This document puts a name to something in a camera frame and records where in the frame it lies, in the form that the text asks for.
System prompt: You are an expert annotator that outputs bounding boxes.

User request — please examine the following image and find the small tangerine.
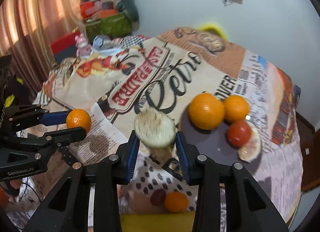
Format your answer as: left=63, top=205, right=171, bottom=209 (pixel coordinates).
left=164, top=191, right=189, bottom=212
left=66, top=109, right=92, bottom=133

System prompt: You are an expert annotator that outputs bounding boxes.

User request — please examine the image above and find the red tomato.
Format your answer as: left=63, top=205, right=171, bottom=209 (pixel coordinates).
left=226, top=120, right=252, bottom=147

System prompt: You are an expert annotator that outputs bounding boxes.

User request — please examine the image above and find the large plain orange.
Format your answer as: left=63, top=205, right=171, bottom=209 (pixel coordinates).
left=223, top=95, right=249, bottom=123

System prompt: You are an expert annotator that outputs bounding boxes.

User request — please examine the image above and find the green sugarcane piece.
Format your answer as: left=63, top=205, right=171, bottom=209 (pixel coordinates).
left=134, top=107, right=176, bottom=164

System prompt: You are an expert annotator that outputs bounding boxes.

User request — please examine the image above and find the large orange with Dole sticker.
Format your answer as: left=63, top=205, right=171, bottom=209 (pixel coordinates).
left=188, top=93, right=225, bottom=131

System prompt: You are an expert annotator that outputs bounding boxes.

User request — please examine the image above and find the dark purple plate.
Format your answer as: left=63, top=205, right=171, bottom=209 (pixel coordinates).
left=180, top=110, right=261, bottom=175

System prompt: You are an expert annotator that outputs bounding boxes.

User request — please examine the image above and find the lower yellow sugarcane piece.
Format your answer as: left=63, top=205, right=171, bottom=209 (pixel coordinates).
left=120, top=211, right=195, bottom=232

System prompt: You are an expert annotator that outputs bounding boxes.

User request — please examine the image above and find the red gift box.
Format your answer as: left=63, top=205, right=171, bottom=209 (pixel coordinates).
left=50, top=30, right=80, bottom=63

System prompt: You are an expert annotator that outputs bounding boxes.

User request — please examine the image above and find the pink rabbit toy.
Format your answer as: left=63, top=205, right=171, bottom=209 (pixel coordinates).
left=75, top=34, right=92, bottom=57

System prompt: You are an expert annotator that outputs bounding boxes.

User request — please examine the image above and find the brown wooden door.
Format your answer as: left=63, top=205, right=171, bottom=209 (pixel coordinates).
left=296, top=112, right=319, bottom=192

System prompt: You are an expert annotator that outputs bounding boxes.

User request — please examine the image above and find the orange brown curtain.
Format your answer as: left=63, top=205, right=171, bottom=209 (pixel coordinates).
left=1, top=0, right=86, bottom=93

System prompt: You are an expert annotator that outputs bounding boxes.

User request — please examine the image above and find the checkered cloth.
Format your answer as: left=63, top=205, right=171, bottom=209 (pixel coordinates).
left=114, top=35, right=148, bottom=49

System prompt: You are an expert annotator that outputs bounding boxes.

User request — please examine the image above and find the retro newspaper print tablecloth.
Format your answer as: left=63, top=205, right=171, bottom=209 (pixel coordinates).
left=4, top=27, right=304, bottom=232

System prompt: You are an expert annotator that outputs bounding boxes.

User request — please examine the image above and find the green storage box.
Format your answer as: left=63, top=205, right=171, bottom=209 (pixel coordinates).
left=85, top=12, right=132, bottom=43

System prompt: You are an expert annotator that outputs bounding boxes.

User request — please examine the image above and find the grey green plush toy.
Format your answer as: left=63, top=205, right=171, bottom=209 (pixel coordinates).
left=116, top=0, right=139, bottom=23

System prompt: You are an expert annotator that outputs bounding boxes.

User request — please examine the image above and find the yellow foam tube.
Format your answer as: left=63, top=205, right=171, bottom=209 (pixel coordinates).
left=199, top=23, right=228, bottom=41

